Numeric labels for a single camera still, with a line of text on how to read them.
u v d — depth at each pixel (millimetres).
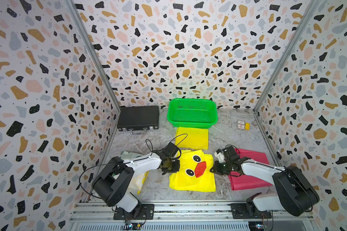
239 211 733
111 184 436
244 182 798
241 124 1105
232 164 697
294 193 429
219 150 866
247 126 1110
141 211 732
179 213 748
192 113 1200
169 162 675
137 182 794
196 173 861
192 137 1028
